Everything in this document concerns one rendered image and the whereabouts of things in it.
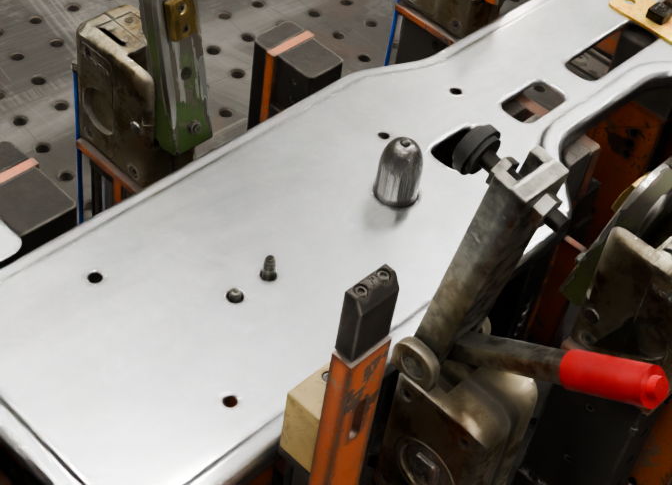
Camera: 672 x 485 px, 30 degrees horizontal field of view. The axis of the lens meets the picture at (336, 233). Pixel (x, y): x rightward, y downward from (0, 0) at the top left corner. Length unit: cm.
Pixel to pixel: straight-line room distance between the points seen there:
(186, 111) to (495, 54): 27
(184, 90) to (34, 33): 62
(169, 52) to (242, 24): 65
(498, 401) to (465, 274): 10
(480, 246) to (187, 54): 34
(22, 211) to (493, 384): 36
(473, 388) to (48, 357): 26
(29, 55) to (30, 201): 59
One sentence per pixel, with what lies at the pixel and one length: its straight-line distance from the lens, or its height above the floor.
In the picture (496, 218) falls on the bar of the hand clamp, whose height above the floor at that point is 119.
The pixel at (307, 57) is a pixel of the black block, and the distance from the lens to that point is 103.
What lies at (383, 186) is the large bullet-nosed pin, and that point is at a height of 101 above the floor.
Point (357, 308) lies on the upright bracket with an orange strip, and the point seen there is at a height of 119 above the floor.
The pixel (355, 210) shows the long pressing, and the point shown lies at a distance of 88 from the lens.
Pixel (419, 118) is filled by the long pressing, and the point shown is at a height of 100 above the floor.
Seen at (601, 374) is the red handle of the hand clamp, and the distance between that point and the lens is 65.
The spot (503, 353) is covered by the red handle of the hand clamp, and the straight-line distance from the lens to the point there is 69.
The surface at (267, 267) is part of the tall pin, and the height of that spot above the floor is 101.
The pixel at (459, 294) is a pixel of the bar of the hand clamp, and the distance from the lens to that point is 67.
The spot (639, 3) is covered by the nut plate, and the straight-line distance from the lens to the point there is 115.
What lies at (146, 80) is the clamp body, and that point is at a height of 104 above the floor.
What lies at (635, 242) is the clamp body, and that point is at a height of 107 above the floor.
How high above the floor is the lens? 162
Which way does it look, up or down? 45 degrees down
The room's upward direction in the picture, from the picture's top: 9 degrees clockwise
